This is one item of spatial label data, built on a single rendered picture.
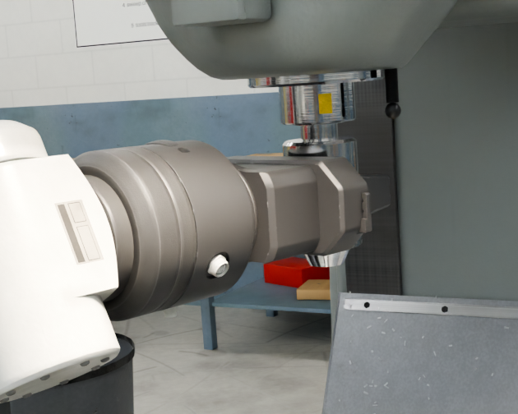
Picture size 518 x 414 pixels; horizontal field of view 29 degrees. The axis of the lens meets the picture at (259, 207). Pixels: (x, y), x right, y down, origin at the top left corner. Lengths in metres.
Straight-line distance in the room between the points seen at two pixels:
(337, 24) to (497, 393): 0.53
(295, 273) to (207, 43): 4.44
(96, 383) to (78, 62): 3.79
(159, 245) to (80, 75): 5.60
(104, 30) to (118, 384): 3.66
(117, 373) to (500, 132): 1.71
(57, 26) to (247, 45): 5.62
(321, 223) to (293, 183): 0.03
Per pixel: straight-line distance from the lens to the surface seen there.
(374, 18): 0.55
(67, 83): 6.14
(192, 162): 0.52
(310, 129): 0.62
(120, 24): 5.89
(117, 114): 5.91
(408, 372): 1.01
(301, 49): 0.54
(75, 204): 0.47
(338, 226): 0.56
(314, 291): 4.71
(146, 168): 0.50
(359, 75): 0.60
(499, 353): 0.99
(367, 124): 1.01
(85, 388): 2.48
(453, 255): 1.01
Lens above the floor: 1.31
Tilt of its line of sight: 8 degrees down
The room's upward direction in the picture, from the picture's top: 4 degrees counter-clockwise
